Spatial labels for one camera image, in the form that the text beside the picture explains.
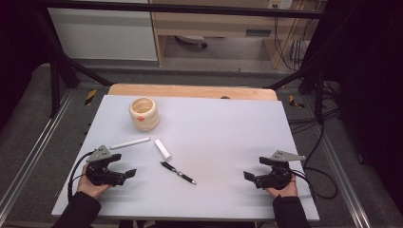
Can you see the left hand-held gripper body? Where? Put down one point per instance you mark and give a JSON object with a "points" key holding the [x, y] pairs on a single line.
{"points": [[101, 172]]}

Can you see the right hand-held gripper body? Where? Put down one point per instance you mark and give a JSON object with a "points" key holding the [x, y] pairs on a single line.
{"points": [[276, 175]]}

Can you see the thin white pen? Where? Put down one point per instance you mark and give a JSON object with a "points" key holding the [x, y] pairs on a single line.
{"points": [[130, 143]]}

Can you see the white tube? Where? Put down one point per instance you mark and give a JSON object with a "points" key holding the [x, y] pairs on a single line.
{"points": [[163, 149]]}

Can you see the black pen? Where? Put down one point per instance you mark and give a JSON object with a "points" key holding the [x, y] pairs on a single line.
{"points": [[177, 172]]}

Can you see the cream ringed pen holder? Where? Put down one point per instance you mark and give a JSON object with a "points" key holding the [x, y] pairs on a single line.
{"points": [[144, 118]]}

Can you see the person's right hand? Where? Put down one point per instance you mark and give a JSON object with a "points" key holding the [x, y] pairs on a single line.
{"points": [[286, 191]]}

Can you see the person's left hand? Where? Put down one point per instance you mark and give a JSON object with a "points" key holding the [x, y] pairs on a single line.
{"points": [[88, 188]]}

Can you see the wooden table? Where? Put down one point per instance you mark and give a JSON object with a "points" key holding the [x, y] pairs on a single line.
{"points": [[190, 91]]}

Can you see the white cabinet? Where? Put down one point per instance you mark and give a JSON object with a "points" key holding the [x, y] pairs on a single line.
{"points": [[104, 34]]}

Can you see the office chair base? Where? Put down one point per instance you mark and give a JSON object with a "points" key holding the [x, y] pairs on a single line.
{"points": [[191, 39]]}

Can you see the light wooden desk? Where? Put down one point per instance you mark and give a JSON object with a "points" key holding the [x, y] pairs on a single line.
{"points": [[215, 23]]}

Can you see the white power strip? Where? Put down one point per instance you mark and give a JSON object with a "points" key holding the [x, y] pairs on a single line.
{"points": [[280, 3]]}

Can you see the aluminium rail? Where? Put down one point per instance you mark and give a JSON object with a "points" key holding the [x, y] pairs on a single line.
{"points": [[345, 183], [34, 148]]}

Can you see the black metal frame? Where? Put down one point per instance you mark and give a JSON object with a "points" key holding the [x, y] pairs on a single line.
{"points": [[177, 8]]}

